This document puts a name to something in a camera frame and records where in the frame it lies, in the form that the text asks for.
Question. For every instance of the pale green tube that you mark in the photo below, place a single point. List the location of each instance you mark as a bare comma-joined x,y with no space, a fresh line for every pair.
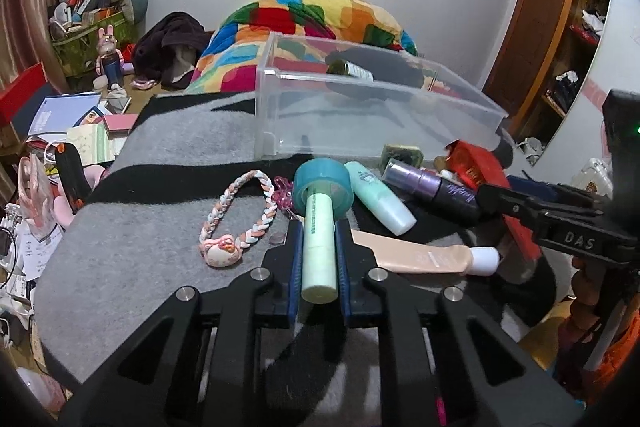
319,274

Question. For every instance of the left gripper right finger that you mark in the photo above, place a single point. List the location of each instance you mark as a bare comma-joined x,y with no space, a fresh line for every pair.
358,304

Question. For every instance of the light blue bottle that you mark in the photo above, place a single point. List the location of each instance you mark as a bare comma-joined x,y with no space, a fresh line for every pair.
379,199

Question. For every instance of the striped pink curtain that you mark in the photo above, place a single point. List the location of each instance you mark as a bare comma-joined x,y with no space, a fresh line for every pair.
35,6

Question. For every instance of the green square small box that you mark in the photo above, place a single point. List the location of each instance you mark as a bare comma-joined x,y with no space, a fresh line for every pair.
407,154

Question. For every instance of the dark purple clothes pile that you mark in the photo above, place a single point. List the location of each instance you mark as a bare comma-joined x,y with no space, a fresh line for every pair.
169,51

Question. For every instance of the pink small book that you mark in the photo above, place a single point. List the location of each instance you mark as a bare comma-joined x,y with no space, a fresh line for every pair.
119,124

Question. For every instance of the purple spray bottle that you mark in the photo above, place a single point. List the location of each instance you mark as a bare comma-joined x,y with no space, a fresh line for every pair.
432,188

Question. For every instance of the dark green spray bottle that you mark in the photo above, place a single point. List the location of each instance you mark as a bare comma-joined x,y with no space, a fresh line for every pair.
342,67

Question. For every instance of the beige cosmetic tube white cap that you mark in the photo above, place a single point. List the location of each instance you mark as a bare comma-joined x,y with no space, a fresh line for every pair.
403,257

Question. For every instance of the pink rabbit figurine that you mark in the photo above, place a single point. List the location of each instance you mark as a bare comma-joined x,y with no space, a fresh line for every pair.
109,61

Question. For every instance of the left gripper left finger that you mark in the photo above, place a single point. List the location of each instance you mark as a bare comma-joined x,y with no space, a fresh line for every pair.
280,303

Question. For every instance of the red box on desk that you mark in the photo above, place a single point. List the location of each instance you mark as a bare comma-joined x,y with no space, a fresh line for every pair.
20,91

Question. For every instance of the wooden shelf unit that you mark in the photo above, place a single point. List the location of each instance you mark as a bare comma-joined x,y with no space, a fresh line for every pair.
543,62

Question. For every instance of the red box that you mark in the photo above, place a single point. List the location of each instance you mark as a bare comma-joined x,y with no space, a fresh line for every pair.
476,167
20,91

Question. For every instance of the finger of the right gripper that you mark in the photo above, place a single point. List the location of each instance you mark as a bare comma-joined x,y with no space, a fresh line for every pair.
558,193
527,209

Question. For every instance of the green storage basket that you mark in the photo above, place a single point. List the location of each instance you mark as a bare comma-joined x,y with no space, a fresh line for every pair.
77,52

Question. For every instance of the clear plastic storage box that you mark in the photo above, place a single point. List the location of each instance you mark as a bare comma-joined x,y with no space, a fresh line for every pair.
301,109

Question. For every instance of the blue white booklet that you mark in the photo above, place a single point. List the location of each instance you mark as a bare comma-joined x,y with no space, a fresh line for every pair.
58,113

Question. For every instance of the colourful patchwork quilt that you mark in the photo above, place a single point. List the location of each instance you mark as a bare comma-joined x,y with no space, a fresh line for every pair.
229,61

